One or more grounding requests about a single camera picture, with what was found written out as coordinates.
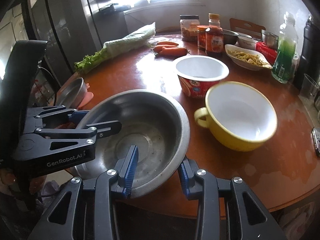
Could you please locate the small steel bowl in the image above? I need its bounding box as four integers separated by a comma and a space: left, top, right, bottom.
222, 29, 239, 45

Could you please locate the silver metal object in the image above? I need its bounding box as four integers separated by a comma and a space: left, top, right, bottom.
311, 127, 320, 157

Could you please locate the black thermos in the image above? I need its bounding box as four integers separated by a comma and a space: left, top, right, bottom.
294, 15, 315, 90

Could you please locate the person's left hand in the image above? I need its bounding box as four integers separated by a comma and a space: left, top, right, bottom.
0, 169, 18, 187

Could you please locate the grey refrigerator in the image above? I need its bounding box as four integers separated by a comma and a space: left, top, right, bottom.
30, 0, 125, 80

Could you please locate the white ceramic bowl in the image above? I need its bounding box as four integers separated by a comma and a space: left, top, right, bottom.
237, 35, 258, 50

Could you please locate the yellow bowl with handle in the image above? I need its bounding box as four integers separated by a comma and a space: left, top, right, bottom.
194, 81, 278, 152

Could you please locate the glass jar with black lid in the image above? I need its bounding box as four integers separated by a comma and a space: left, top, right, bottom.
179, 15, 200, 42

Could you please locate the red packet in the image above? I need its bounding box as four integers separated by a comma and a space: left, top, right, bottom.
255, 42, 278, 64

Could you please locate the steel cup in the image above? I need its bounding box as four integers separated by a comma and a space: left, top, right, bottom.
261, 29, 279, 50

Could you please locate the red instant noodle cup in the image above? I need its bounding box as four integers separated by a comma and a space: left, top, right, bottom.
175, 56, 230, 100

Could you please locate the celery in plastic bag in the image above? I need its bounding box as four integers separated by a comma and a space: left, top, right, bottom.
74, 22, 156, 74

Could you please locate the red chili sauce jar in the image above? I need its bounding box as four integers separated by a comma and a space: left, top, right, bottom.
197, 25, 209, 51

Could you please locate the short orange carrot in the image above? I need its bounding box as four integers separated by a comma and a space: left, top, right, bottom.
153, 45, 173, 53

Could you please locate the clear glass cup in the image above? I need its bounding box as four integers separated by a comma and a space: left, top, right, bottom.
299, 73, 320, 100

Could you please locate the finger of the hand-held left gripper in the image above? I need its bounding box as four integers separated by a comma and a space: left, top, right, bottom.
26, 106, 90, 130
34, 120, 123, 153

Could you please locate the long orange carrot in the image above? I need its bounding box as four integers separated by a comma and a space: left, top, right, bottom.
155, 47, 187, 56

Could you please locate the brown sauce bottle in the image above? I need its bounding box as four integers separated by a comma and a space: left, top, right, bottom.
205, 13, 224, 57

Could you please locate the large steel bowl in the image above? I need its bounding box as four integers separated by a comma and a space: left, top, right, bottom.
67, 89, 190, 199

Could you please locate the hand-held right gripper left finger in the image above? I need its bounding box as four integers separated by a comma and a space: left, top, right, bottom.
27, 145, 139, 240

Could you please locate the green drink bottle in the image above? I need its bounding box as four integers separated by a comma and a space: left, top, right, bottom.
272, 12, 299, 84

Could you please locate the white dish with food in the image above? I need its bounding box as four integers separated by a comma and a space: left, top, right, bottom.
224, 44, 273, 70

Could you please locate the black glass door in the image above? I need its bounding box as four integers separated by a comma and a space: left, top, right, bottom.
0, 0, 60, 105

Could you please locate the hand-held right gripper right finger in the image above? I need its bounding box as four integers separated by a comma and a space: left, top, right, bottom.
177, 159, 288, 240

